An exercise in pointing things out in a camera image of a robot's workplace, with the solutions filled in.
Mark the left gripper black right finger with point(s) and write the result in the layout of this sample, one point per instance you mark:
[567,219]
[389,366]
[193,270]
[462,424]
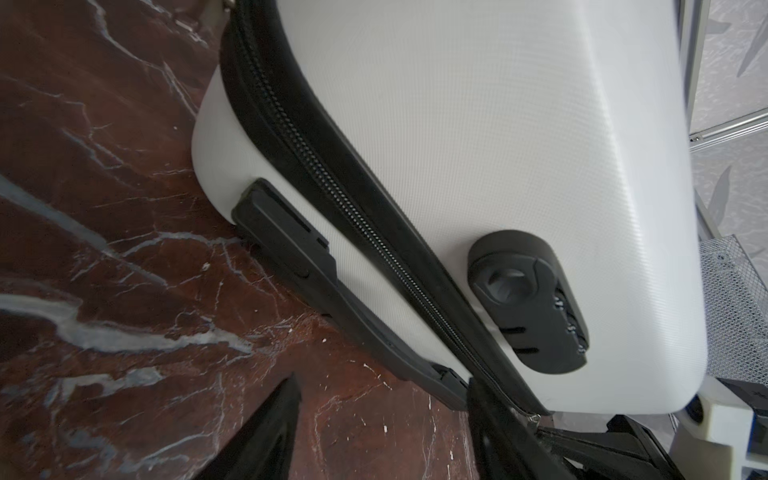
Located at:
[503,447]

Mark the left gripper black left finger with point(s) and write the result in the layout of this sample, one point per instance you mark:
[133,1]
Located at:
[264,445]

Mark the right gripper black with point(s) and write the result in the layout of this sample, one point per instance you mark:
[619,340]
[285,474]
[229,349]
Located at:
[626,450]

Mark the white hard-shell suitcase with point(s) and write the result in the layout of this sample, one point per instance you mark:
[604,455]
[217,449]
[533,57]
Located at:
[477,191]

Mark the white wire mesh basket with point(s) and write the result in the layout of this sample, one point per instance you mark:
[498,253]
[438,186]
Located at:
[736,312]

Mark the aluminium cage frame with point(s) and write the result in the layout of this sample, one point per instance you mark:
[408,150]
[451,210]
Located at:
[723,48]

